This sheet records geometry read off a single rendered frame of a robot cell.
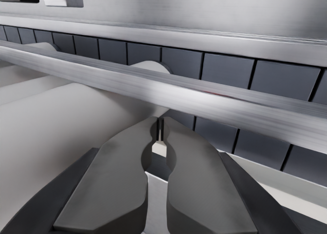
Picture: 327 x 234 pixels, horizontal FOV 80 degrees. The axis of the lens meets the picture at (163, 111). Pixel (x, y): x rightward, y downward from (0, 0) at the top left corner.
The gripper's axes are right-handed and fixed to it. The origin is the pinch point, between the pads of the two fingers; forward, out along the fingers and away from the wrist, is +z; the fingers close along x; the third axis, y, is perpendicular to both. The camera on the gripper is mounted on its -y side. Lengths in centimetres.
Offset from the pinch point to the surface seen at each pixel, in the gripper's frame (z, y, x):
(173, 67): 5.7, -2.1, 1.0
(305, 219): 1.4, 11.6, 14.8
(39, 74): 5.9, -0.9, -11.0
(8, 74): 4.3, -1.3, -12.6
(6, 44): 4.4, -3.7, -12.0
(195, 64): 4.7, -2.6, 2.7
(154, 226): 6.4, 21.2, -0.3
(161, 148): 2.1, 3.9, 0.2
